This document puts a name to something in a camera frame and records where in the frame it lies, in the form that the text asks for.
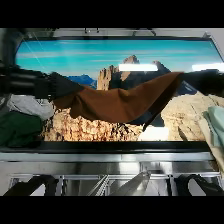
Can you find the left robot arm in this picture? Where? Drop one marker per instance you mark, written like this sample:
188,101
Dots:
23,81

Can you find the dark green garment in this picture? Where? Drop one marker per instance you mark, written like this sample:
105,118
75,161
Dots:
18,130

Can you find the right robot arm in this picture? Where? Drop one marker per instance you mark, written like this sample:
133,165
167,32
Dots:
208,81

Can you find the grey garment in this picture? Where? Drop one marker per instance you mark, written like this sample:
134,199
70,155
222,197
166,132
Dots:
28,105

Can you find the pale green garment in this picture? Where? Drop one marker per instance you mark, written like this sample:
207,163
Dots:
216,125

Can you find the brown shirt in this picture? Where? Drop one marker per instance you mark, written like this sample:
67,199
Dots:
116,103

